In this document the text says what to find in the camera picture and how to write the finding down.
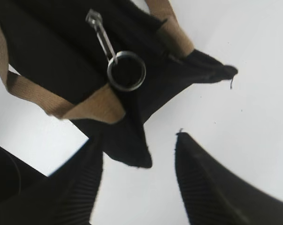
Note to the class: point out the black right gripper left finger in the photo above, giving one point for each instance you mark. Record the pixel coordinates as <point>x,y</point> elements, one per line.
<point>66,197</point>

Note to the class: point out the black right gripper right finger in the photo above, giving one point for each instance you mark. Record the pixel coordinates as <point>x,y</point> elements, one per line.
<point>213,195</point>

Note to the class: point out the black canvas tote bag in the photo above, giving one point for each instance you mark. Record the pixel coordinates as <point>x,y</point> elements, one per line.
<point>106,65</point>

